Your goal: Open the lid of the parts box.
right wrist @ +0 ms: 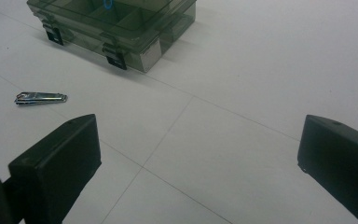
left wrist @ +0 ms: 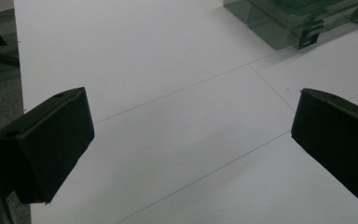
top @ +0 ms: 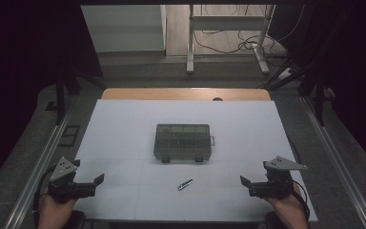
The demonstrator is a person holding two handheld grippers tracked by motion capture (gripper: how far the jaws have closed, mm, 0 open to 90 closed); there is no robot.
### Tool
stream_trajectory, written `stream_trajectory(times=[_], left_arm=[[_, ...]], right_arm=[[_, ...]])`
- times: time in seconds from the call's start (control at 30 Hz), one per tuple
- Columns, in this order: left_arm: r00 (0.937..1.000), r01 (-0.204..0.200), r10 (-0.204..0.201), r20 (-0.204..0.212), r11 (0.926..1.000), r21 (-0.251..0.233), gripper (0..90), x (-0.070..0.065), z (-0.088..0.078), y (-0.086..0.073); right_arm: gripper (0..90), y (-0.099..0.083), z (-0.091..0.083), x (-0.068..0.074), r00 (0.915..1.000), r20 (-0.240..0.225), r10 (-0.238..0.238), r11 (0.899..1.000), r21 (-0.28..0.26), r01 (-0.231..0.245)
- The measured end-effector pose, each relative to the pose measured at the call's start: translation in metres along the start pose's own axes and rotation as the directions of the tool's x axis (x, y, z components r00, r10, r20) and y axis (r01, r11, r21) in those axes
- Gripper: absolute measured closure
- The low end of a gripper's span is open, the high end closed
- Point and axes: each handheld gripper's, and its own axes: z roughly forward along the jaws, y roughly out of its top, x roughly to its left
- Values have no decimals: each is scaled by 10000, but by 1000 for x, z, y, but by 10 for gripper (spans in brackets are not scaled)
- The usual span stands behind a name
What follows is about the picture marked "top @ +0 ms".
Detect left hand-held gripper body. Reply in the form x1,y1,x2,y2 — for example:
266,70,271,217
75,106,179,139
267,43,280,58
47,156,96,203

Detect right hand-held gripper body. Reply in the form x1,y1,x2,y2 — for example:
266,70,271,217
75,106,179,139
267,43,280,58
249,156,309,200

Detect transparent grey compartment box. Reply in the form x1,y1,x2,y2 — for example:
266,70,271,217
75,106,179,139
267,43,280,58
152,123,216,164

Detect person's left hand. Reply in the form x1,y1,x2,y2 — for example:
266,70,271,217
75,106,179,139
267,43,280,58
37,190,77,229

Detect person's right hand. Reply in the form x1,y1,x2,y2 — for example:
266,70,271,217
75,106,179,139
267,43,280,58
264,183,310,229

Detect person's right leg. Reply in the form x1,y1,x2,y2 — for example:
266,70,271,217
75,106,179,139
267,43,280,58
263,211,288,229

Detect person's leg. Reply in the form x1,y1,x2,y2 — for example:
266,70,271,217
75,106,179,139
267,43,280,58
64,209,88,229
263,211,288,229

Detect person's left leg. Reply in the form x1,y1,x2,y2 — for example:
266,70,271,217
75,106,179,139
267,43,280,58
64,209,88,229

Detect black metal stand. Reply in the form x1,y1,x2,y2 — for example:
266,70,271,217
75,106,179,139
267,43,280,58
46,66,108,126
265,60,336,127

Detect white power strip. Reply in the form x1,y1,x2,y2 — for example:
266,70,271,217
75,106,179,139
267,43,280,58
276,67,294,81

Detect wooden table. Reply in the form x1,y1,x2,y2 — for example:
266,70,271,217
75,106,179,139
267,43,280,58
101,87,272,102

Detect dark curtain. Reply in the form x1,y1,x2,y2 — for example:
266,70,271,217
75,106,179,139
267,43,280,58
0,0,104,195
266,0,366,177

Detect white cabinet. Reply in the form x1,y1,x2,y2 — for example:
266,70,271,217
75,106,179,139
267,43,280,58
80,4,167,53

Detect left hand-held gripper cable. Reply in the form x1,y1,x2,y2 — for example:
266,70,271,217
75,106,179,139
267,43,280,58
31,166,56,227

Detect hand-held gripper cable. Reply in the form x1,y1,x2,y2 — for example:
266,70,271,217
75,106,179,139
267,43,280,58
31,166,56,227
290,179,311,223

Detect metal floor rail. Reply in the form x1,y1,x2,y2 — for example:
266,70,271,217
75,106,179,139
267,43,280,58
3,96,77,229
299,95,366,229

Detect right hand-held gripper cable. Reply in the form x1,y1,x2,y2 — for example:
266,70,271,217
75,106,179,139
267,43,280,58
290,179,311,223

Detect black floor cables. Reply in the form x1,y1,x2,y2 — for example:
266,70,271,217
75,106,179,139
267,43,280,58
193,4,289,60

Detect white desk frame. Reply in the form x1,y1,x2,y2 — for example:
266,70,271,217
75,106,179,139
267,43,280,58
185,4,276,76

